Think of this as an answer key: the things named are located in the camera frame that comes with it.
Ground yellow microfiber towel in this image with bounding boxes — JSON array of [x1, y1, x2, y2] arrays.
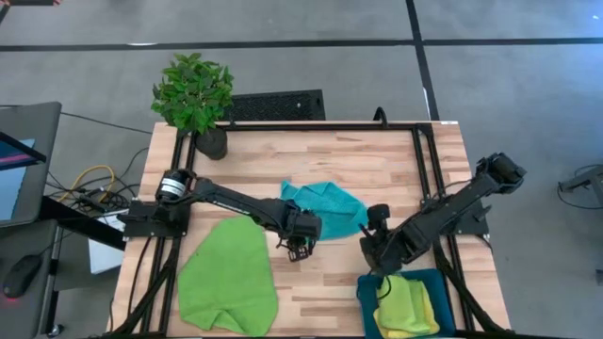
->
[[371, 281, 442, 339]]

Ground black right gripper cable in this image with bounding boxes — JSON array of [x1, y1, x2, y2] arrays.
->
[[375, 274, 395, 303]]

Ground thin black floor cable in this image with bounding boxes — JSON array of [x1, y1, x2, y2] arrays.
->
[[60, 111, 155, 136]]

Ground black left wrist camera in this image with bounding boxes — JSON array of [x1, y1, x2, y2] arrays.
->
[[277, 237, 317, 264]]

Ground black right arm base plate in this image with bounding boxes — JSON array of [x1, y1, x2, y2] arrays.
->
[[422, 197, 492, 237]]

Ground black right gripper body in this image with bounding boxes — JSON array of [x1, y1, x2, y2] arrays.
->
[[359, 225, 416, 276]]

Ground green potted plant black pot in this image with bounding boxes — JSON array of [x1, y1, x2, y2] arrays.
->
[[150, 51, 236, 162]]

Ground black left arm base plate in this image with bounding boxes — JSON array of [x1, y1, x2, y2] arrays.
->
[[117, 197, 192, 239]]

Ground black cable loop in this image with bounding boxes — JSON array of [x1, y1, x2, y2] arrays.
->
[[373, 106, 391, 129]]

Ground grey stand base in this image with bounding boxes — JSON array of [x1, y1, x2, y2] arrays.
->
[[557, 164, 603, 211]]

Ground grey side desk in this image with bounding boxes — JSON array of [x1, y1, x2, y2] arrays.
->
[[0, 100, 64, 339]]

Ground tangled black cables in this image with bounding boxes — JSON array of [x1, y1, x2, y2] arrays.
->
[[46, 145, 153, 216]]

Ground teal microfiber towel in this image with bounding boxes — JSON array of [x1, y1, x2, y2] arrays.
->
[[280, 180, 370, 243]]

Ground black aluminium table frame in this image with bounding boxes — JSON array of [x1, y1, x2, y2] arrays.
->
[[106, 120, 513, 339]]

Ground black computer mouse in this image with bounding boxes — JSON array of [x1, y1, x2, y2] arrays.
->
[[2, 253, 43, 300]]

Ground yellow floor cable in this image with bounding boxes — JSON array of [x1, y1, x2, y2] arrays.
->
[[57, 164, 117, 204]]

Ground black metal beam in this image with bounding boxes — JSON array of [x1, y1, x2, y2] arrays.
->
[[39, 194, 128, 251]]

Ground lime green microfiber towel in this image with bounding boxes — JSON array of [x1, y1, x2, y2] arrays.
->
[[375, 274, 428, 333]]

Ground white paper sheet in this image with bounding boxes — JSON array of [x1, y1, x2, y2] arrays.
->
[[88, 209, 128, 276]]

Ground blue plastic tray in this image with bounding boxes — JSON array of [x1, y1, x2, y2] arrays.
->
[[356, 267, 458, 339]]

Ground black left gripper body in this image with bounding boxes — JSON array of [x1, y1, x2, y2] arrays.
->
[[277, 201, 324, 245]]

